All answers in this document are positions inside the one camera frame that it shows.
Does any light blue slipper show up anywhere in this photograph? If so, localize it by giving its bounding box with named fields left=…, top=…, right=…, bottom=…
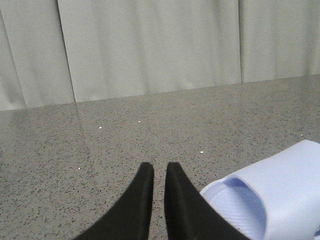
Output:
left=201, top=140, right=320, bottom=240

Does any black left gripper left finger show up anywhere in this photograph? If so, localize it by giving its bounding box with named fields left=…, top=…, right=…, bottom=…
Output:
left=75, top=162, right=154, bottom=240

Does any white curtain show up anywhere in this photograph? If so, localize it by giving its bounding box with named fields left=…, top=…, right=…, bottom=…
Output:
left=0, top=0, right=320, bottom=110

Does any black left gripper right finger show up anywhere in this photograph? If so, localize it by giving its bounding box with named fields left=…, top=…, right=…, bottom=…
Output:
left=165, top=162, right=247, bottom=240

